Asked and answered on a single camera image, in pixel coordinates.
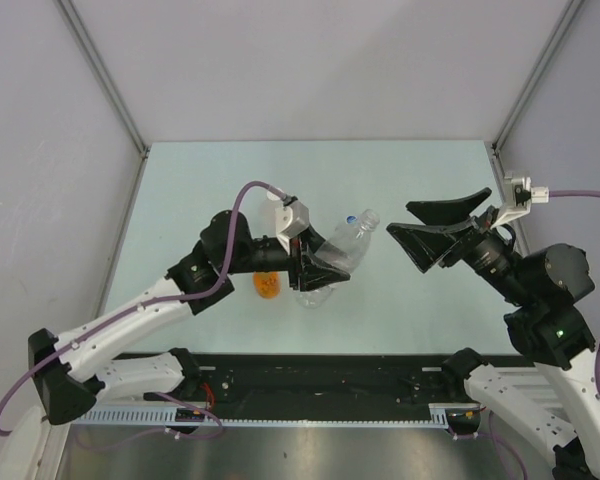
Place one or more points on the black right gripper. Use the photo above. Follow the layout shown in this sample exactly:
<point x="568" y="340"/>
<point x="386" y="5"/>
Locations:
<point x="444" y="222"/>

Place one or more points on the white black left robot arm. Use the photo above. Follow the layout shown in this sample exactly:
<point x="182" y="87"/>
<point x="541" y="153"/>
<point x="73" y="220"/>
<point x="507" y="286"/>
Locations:
<point x="78" y="369"/>

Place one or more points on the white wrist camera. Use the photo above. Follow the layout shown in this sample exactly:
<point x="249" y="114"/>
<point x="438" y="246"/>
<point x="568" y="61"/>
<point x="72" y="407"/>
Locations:
<point x="518" y="194"/>
<point x="291" y="219"/>

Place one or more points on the small orange juice bottle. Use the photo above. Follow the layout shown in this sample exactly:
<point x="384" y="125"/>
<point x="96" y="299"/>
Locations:
<point x="267" y="284"/>

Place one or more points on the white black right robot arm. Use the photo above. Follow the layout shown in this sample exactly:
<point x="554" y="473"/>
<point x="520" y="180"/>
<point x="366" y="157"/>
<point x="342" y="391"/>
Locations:
<point x="546" y="327"/>

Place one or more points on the white slotted cable duct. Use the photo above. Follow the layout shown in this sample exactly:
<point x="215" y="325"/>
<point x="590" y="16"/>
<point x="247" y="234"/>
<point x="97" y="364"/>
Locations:
<point x="392" y="416"/>

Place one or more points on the square clear NFC juice bottle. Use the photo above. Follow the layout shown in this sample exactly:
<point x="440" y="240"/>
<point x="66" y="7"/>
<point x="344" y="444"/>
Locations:
<point x="266" y="218"/>

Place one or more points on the clear red-label water bottle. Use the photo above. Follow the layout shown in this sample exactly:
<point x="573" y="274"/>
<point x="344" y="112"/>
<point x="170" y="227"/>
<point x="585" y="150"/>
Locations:
<point x="368" y="221"/>

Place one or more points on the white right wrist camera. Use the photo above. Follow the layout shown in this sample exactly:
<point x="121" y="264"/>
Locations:
<point x="518" y="194"/>

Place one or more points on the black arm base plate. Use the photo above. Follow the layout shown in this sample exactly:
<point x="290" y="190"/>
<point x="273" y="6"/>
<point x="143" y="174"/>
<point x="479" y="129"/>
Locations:
<point x="409" y="379"/>

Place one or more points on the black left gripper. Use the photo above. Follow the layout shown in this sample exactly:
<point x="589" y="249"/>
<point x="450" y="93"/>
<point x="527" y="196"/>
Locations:
<point x="305" y="266"/>

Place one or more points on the clear blue-label Pocari bottle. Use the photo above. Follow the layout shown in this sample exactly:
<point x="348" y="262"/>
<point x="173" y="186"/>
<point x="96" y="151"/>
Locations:
<point x="345" y="234"/>

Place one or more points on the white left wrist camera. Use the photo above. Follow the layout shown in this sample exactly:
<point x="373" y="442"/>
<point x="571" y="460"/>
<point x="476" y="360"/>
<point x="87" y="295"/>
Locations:
<point x="291" y="219"/>

